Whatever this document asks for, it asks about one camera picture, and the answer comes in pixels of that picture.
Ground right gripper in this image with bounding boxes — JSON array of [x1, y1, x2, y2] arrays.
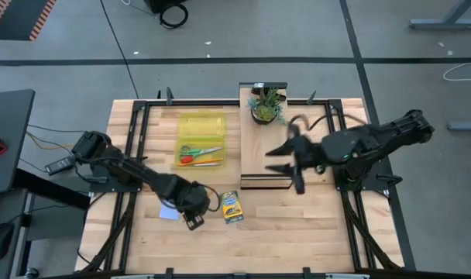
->
[[265, 124, 328, 195]]

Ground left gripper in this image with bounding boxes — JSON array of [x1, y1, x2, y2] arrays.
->
[[163, 178, 212, 232]]

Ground pale blue sticky note pad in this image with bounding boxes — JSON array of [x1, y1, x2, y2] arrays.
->
[[158, 203, 181, 222]]

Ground orange pencil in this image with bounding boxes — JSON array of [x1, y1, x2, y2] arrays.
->
[[176, 157, 224, 167]]

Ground green yellow crayon box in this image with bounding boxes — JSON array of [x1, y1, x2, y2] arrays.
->
[[221, 189, 245, 225]]

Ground green handled scissors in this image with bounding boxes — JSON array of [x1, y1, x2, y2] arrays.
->
[[179, 144, 224, 164]]

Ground yellow transparent pencil case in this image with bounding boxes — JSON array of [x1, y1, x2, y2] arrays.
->
[[174, 111, 228, 169]]

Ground potted succulent plant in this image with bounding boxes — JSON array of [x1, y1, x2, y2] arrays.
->
[[247, 88, 289, 126]]

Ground black webcam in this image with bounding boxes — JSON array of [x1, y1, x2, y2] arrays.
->
[[251, 82, 276, 96]]

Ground black power adapter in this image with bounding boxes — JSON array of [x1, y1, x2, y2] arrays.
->
[[44, 155, 76, 176]]

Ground black box on floor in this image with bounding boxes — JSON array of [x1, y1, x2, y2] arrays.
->
[[144, 0, 190, 15]]

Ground grey side desk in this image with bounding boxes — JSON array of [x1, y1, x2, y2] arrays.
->
[[0, 89, 36, 194]]

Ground grey table leg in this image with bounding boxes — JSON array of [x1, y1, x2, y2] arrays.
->
[[408, 0, 471, 31]]

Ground black mat striped edges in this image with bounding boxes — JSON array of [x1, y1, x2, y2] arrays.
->
[[0, 0, 58, 42]]

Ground wooden shelf riser black frame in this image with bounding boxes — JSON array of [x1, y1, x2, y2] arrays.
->
[[238, 81, 294, 191]]

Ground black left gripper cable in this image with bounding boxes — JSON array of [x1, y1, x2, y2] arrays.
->
[[198, 181, 222, 213]]

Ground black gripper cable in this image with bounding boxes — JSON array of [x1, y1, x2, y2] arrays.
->
[[198, 181, 222, 213], [287, 112, 370, 135]]

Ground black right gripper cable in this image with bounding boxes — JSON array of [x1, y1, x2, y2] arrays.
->
[[287, 112, 370, 135]]

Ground black metal table frame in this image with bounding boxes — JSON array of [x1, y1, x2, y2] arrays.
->
[[80, 98, 414, 279]]

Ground yellow cable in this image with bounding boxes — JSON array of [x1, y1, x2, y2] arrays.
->
[[25, 130, 76, 151]]

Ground thin black floor cable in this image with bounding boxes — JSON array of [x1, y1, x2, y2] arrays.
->
[[99, 0, 140, 100]]

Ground black coiled floor cable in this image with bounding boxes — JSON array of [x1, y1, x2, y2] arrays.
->
[[159, 2, 190, 30]]

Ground white floor cable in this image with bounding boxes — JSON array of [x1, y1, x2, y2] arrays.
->
[[442, 60, 471, 82]]

